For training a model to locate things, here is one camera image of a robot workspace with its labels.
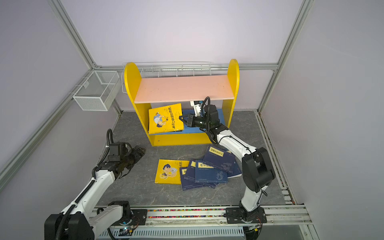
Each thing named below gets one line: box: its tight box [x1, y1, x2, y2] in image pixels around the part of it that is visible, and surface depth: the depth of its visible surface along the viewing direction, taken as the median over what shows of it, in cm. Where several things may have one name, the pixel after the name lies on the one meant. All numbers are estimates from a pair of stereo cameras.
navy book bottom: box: [179, 159, 220, 191], surface depth 84 cm
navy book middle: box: [195, 160, 229, 183], surface depth 86 cm
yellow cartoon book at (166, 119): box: [148, 103, 184, 135], surface depth 82 cm
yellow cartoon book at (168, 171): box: [154, 159, 190, 185], surface depth 90 cm
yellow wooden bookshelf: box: [124, 59, 240, 147], surface depth 78 cm
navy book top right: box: [203, 145, 243, 179], surface depth 92 cm
